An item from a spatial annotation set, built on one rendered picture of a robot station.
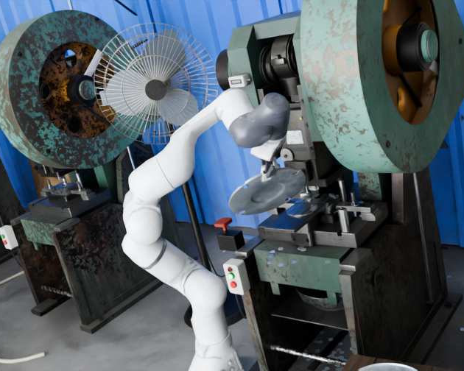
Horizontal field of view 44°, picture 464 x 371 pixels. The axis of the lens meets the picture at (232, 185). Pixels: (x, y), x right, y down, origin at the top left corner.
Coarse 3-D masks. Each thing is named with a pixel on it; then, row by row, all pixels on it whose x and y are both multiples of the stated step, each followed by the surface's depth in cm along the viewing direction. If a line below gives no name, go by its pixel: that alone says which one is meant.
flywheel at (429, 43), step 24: (408, 0) 202; (384, 24) 187; (408, 24) 185; (432, 24) 211; (384, 48) 186; (408, 48) 181; (432, 48) 184; (384, 72) 188; (408, 72) 190; (432, 72) 214; (408, 96) 204; (432, 96) 211; (408, 120) 204
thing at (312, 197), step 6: (300, 198) 237; (306, 198) 236; (312, 198) 234; (318, 198) 236; (324, 198) 232; (330, 198) 230; (330, 204) 227; (336, 204) 231; (324, 210) 228; (330, 210) 227
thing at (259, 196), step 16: (256, 176) 191; (272, 176) 194; (288, 176) 198; (304, 176) 202; (240, 192) 196; (256, 192) 201; (272, 192) 205; (288, 192) 208; (240, 208) 206; (256, 208) 211; (272, 208) 215
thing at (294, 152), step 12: (300, 108) 215; (300, 120) 215; (288, 132) 220; (300, 132) 217; (288, 144) 222; (300, 144) 219; (288, 156) 223; (300, 156) 221; (324, 156) 223; (300, 168) 219; (312, 168) 220; (324, 168) 223
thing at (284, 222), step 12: (300, 204) 230; (312, 204) 227; (324, 204) 226; (288, 216) 222; (300, 216) 219; (312, 216) 218; (276, 228) 214; (288, 228) 211; (300, 228) 222; (312, 228) 222; (300, 240) 224; (312, 240) 222
